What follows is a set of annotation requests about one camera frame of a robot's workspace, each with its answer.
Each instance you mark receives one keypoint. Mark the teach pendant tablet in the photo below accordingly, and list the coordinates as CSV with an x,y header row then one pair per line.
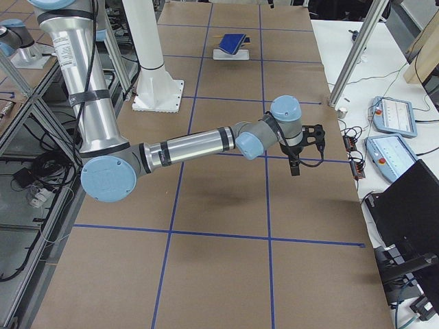
x,y
391,115
391,155

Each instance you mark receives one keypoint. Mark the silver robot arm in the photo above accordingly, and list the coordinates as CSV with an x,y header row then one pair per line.
x,y
114,155

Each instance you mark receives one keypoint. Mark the far teach pendant tablet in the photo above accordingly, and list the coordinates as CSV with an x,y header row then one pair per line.
x,y
391,115

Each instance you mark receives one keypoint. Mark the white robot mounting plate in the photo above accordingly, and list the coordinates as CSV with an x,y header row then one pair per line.
x,y
156,90

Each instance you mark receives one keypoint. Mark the aluminium frame post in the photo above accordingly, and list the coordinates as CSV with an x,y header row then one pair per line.
x,y
372,18

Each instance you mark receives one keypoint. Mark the near teach pendant tablet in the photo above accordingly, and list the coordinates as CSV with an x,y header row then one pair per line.
x,y
391,155

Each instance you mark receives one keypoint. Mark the blue microfibre towel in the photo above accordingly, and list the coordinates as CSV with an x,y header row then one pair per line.
x,y
232,43

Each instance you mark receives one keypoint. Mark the white towel rack base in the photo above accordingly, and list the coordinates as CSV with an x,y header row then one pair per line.
x,y
241,55

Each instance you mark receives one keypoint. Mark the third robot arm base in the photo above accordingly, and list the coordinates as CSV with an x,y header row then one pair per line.
x,y
19,45

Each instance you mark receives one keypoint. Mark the small metal cylinder weight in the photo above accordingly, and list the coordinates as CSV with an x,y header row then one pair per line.
x,y
342,112

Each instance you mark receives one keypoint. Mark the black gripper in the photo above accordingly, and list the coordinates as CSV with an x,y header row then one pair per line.
x,y
291,150

